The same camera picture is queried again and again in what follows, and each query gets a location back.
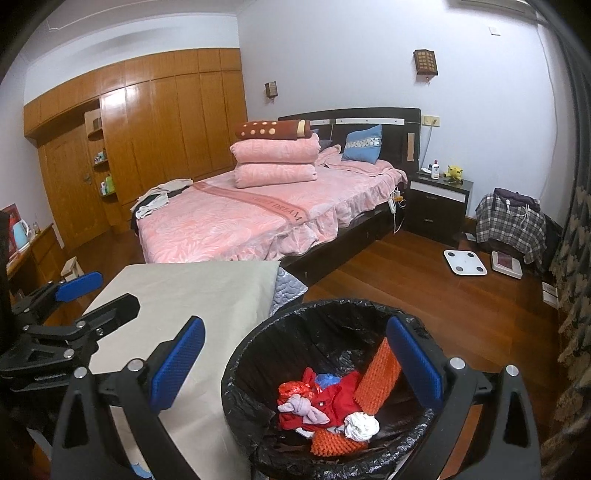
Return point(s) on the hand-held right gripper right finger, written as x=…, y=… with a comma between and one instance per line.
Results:
x=413, y=360

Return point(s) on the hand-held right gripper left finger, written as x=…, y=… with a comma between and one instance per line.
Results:
x=178, y=364

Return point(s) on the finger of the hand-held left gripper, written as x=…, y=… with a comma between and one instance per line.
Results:
x=111, y=311
x=78, y=286

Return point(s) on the orange knitted cloth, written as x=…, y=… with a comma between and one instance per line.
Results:
x=332, y=445
x=378, y=374

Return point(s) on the white tissue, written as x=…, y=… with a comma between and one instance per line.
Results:
x=362, y=424

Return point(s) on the red cloth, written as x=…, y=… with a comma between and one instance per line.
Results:
x=339, y=401

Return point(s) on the blue plastic shoe cover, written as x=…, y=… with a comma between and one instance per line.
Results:
x=330, y=379

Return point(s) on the black lined waste bin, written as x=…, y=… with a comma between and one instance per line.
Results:
x=286, y=341

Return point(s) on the red plastic bag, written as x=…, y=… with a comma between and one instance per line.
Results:
x=293, y=390

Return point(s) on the grey sock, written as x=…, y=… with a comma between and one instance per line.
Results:
x=304, y=408

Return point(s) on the small wooden stool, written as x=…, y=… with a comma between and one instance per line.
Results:
x=71, y=267

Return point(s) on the wooden desk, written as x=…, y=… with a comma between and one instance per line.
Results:
x=37, y=258

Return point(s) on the light blue kettle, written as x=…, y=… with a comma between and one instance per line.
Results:
x=21, y=233

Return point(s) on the red poster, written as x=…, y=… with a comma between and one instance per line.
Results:
x=9, y=217

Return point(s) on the wooden door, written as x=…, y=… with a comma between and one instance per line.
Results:
x=69, y=184

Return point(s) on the green bottles on shelf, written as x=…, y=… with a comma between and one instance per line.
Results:
x=107, y=184

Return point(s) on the white bathroom scale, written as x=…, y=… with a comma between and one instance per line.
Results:
x=465, y=263

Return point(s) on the pile of clothes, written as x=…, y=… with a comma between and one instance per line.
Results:
x=159, y=196

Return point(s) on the scale with red panel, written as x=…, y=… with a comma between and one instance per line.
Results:
x=506, y=264

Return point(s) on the grey quilted pad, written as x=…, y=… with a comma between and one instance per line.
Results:
x=288, y=286

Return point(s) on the white floor box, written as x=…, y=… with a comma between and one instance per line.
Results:
x=550, y=293

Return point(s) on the dark nightstand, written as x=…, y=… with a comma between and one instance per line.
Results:
x=438, y=207

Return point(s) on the white power strip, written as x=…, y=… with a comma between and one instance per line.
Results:
x=394, y=203

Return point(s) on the plaid cloth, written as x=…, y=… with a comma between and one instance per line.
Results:
x=508, y=230

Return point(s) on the pink bedspread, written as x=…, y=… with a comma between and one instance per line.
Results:
x=240, y=212

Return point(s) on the white bottle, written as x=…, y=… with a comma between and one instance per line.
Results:
x=435, y=170

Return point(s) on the dark garment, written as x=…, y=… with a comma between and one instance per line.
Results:
x=515, y=197

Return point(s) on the yellow plush toy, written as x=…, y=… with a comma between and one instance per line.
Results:
x=454, y=172

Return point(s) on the wooden wardrobe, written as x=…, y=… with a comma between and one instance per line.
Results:
x=175, y=120

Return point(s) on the patterned curtain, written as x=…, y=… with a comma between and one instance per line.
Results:
x=575, y=254

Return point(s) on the folded pink blanket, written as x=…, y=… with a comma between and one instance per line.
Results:
x=277, y=174

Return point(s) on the blue pillow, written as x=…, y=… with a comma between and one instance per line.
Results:
x=362, y=144

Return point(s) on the dark wooden bed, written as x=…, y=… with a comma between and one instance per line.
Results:
x=397, y=134

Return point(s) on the stacked pink pillows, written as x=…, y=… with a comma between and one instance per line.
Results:
x=277, y=150

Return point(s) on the brown dotted pillow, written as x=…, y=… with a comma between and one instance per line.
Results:
x=268, y=129

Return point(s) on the white air conditioner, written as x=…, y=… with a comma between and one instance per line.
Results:
x=498, y=2

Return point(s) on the wall socket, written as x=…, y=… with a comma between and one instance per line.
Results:
x=431, y=121

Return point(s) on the small wall lamp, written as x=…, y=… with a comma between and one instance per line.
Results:
x=271, y=88

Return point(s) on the large lattice wall lamp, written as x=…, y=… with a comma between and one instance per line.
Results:
x=425, y=62

